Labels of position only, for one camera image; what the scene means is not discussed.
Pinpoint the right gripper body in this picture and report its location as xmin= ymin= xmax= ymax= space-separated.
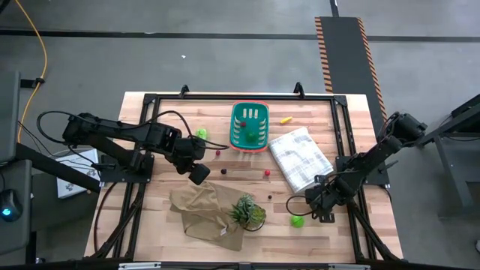
xmin=305 ymin=174 xmax=356 ymax=213

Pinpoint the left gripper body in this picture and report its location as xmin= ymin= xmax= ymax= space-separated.
xmin=171 ymin=137 xmax=207 ymax=176

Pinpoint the white plaid dish towel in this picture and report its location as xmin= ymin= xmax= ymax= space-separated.
xmin=268 ymin=126 xmax=335 ymax=194

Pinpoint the teal basket with orange rim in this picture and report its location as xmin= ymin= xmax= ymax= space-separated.
xmin=228 ymin=100 xmax=271 ymax=154

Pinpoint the beige linen cloth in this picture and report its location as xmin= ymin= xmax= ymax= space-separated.
xmin=168 ymin=180 xmax=249 ymax=252

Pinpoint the succulent plant in black bowl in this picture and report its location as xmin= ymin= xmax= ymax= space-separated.
xmin=228 ymin=193 xmax=268 ymax=233

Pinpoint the white cardboard box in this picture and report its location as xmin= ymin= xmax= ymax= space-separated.
xmin=55 ymin=148 xmax=101 ymax=200

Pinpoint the dark metal stand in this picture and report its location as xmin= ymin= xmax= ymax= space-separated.
xmin=415 ymin=93 xmax=480 ymax=218
xmin=14 ymin=142 xmax=102 ymax=194

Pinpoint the black hazard-striped floor mat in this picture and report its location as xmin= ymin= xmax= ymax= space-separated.
xmin=313 ymin=15 xmax=389 ymax=123

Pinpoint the black computer mouse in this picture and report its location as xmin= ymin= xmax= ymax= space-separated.
xmin=0 ymin=188 xmax=23 ymax=223

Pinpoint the grey side table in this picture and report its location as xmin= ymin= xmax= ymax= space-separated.
xmin=0 ymin=69 xmax=35 ymax=263

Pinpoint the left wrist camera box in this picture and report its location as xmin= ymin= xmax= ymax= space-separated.
xmin=187 ymin=163 xmax=212 ymax=186

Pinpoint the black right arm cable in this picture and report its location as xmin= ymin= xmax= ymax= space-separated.
xmin=285 ymin=170 xmax=338 ymax=218

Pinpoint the black table rig frame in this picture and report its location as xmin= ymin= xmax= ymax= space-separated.
xmin=84 ymin=81 xmax=404 ymax=263

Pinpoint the silver frame bracket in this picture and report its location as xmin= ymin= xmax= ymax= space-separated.
xmin=328 ymin=263 xmax=372 ymax=270
xmin=118 ymin=262 xmax=162 ymax=270

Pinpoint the dark brown cable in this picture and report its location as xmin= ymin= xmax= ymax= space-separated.
xmin=92 ymin=181 xmax=118 ymax=253

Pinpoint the black cable holder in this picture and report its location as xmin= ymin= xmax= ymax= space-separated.
xmin=20 ymin=76 xmax=46 ymax=89

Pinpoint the yellow cable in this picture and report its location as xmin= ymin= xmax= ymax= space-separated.
xmin=13 ymin=0 xmax=49 ymax=143

